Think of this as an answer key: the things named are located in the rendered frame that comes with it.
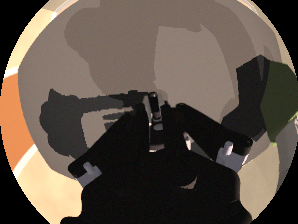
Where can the grey bench vise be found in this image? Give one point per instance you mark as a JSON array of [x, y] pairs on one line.
[[156, 128]]

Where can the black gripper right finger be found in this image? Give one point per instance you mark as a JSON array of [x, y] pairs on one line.
[[222, 145]]

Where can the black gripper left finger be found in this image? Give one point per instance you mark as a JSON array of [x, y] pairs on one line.
[[124, 165]]

